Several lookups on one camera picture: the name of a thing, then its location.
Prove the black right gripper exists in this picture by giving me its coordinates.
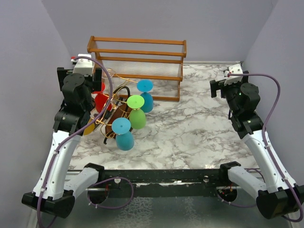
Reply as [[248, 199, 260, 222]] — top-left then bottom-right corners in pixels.
[[211, 71, 249, 115]]

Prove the clear wine glass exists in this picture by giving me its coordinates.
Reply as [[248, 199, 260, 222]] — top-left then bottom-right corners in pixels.
[[102, 68, 116, 86]]

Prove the red plastic wine glass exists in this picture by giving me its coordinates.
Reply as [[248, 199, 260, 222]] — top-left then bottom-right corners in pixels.
[[92, 82, 108, 113]]

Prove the orange plastic wine glass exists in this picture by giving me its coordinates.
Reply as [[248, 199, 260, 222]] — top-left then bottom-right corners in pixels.
[[83, 117, 95, 135]]

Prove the blue plastic wine glass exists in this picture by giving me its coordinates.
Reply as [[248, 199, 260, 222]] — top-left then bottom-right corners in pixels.
[[137, 79, 153, 113]]

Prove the green plastic wine glass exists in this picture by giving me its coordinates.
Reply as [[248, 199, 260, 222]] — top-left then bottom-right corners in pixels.
[[127, 95, 146, 129]]

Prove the teal plastic wine glass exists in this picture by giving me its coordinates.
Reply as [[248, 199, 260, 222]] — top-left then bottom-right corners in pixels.
[[112, 117, 134, 151]]

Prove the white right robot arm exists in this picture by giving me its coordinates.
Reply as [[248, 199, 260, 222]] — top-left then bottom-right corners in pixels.
[[210, 80, 304, 219]]

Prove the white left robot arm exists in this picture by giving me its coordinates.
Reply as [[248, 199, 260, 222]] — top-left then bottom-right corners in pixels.
[[21, 67, 105, 218]]

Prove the wooden wine glass rack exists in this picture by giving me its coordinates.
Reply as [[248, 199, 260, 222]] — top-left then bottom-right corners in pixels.
[[87, 36, 187, 102]]

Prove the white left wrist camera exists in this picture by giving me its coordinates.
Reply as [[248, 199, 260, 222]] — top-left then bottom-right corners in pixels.
[[71, 56, 95, 76]]

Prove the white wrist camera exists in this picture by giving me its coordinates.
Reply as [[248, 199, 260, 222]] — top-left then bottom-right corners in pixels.
[[71, 56, 95, 76], [224, 63, 243, 86]]

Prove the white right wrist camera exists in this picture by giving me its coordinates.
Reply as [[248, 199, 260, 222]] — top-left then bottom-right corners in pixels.
[[224, 63, 243, 86]]

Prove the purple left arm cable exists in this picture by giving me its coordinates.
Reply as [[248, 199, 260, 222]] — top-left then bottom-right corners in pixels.
[[37, 56, 134, 228]]

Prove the gold wire glass holder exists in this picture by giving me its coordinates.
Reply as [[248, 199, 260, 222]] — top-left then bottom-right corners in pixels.
[[95, 78, 131, 144]]

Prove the black mounting rail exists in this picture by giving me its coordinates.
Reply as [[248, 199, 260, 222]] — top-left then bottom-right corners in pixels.
[[85, 162, 247, 198]]

